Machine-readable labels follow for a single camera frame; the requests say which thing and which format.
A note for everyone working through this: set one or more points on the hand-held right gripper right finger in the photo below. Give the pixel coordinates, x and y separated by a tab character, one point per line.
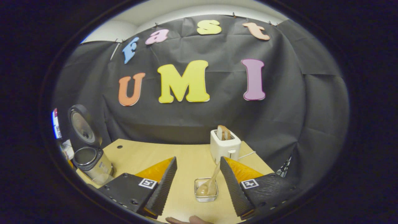
233	186

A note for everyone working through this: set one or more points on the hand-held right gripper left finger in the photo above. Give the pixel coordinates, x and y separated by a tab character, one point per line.
163	186

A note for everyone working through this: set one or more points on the wooden spoon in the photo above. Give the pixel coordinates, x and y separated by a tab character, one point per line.
207	188

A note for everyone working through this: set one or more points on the silver black rice cooker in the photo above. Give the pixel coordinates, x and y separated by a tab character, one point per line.
93	165

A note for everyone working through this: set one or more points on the white toaster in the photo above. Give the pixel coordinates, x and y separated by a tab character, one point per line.
224	149

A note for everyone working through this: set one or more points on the toasted bread slice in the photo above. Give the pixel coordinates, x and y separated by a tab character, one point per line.
224	132

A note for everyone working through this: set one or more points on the clear glass dish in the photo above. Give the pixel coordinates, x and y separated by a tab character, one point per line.
104	179

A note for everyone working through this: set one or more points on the white side desk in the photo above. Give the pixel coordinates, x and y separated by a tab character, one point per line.
68	149

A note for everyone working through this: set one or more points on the computer monitor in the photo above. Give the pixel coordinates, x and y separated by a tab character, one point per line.
56	124

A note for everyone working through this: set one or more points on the white metal frame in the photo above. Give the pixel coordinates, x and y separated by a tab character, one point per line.
283	168

